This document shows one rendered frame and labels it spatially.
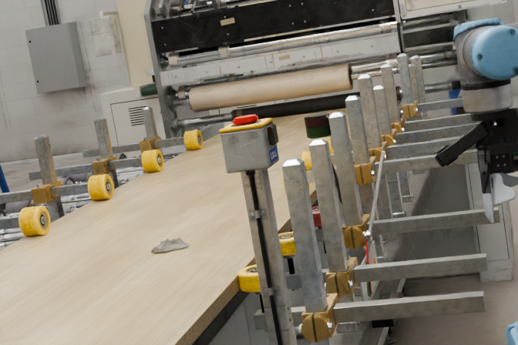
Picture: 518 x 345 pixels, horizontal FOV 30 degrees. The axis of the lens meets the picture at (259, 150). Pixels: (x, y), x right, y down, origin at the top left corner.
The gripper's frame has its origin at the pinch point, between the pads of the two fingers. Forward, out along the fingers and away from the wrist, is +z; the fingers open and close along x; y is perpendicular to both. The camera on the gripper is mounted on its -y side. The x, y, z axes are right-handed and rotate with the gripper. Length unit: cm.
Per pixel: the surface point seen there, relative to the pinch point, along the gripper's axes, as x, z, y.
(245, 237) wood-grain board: 17, 4, -57
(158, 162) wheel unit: 133, 0, -129
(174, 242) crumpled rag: 12, 2, -72
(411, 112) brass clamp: 179, -1, -44
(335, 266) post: 6.6, 9.4, -34.0
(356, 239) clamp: 28.8, 9.5, -34.3
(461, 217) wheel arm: 37.3, 8.5, -11.0
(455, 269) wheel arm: 12.3, 13.7, -10.3
